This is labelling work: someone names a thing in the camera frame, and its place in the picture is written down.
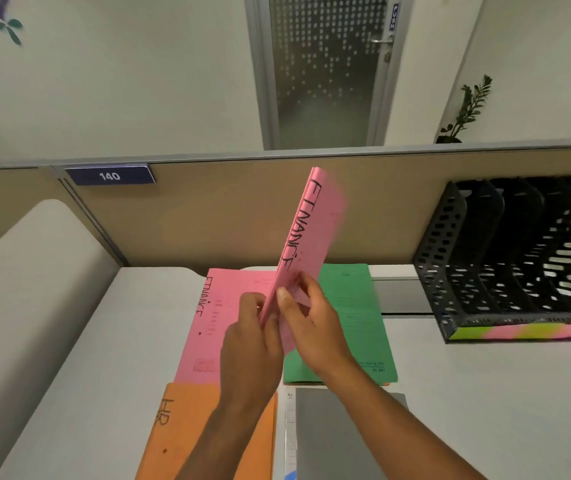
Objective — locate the black door sign plate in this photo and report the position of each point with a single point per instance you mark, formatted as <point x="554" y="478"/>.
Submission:
<point x="394" y="17"/>

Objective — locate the yellow-green sticky note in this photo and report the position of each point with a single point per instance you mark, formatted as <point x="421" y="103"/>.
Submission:
<point x="540" y="330"/>
<point x="468" y="333"/>

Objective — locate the person's left forearm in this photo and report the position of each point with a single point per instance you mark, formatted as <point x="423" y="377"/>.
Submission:
<point x="225" y="439"/>

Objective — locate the person's left hand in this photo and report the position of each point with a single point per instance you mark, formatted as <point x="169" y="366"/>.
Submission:
<point x="250" y="359"/>

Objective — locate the dark blue number plate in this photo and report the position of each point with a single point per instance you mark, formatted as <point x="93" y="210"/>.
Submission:
<point x="109" y="175"/>

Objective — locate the black perforated file rack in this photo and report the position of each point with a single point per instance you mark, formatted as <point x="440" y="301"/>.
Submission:
<point x="475" y="234"/>

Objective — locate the orange folder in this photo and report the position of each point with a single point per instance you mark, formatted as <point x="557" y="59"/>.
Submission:
<point x="175" y="444"/>

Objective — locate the person's right hand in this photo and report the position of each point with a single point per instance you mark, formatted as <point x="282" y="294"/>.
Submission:
<point x="318" y="339"/>

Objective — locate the slim leafy green plant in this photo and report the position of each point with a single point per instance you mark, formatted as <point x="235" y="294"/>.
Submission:
<point x="470" y="107"/>

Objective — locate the person's right forearm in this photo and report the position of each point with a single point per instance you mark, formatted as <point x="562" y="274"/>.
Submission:
<point x="395" y="434"/>

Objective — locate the frosted glass door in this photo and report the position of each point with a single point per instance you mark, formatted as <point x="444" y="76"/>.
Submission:
<point x="325" y="69"/>

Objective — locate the white curved side panel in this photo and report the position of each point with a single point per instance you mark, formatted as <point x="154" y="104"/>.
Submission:
<point x="25" y="319"/>

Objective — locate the pink folder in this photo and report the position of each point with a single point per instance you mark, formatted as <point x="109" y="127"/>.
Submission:
<point x="310" y="219"/>
<point x="205" y="344"/>

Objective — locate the tan desk partition panel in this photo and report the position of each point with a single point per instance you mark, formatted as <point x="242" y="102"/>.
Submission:
<point x="10" y="204"/>
<point x="215" y="214"/>

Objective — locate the green folder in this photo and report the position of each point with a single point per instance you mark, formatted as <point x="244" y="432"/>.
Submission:
<point x="360" y="314"/>

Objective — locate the grey folder white spine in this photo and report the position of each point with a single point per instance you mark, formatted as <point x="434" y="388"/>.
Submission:
<point x="325" y="434"/>

